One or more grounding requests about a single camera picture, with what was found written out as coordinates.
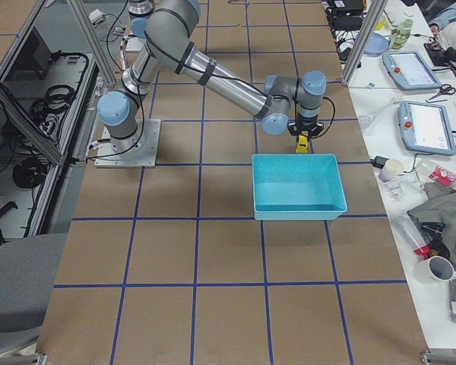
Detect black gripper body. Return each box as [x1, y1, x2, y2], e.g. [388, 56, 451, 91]
[287, 121, 323, 139]

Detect yellow beetle toy car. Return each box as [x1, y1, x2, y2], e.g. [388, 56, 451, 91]
[295, 135, 309, 154]

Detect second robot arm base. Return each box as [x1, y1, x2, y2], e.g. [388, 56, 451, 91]
[125, 0, 156, 53]

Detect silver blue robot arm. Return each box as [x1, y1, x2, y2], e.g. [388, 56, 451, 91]
[97, 1, 328, 155]

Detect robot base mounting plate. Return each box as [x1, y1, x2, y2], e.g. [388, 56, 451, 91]
[94, 118, 161, 168]

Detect turquoise plastic bin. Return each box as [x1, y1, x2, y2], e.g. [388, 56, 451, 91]
[252, 154, 347, 221]

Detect cream purple cup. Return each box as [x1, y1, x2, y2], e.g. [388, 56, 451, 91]
[378, 159, 404, 183]

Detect light blue bowl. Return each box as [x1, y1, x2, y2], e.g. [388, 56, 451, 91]
[364, 32, 389, 56]

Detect upper teach pendant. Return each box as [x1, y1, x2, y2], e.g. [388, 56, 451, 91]
[382, 51, 442, 90]

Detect teach pendant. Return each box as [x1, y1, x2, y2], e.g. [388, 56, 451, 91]
[398, 100, 456, 156]
[382, 51, 442, 90]

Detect lower teach pendant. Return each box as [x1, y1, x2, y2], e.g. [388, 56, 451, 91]
[398, 100, 456, 156]

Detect green glass jar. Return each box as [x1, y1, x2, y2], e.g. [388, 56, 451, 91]
[388, 18, 413, 50]

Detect clear tube red cap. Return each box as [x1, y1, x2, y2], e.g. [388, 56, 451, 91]
[391, 214, 430, 259]

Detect clear plastic bottle red label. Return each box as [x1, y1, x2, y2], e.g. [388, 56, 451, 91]
[416, 159, 456, 190]

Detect grey cloth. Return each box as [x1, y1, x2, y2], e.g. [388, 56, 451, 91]
[407, 182, 456, 273]

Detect white mug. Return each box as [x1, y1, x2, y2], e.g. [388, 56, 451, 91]
[413, 256, 456, 284]

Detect grey chair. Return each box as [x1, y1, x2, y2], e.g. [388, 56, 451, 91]
[0, 233, 67, 354]

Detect aluminium frame post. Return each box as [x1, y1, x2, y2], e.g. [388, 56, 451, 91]
[341, 0, 388, 87]

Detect black handled scissors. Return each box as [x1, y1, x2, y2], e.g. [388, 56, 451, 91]
[426, 84, 456, 103]

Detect black coiled cables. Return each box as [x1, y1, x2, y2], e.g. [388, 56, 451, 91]
[11, 155, 43, 190]

